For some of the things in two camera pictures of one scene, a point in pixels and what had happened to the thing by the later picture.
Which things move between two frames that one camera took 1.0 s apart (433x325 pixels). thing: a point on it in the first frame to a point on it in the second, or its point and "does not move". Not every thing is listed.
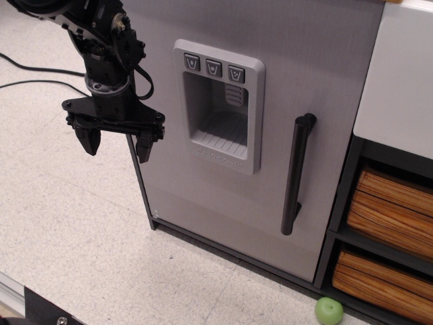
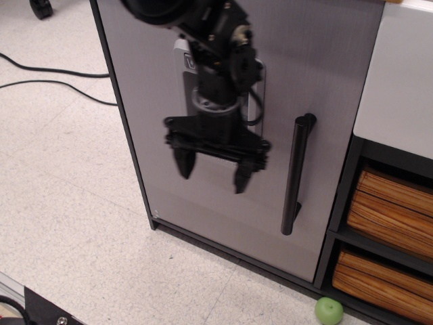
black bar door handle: (303, 126) does not move
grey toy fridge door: (231, 78) does not move
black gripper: (113, 107) to (217, 131)
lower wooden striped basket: (384, 286) does not move
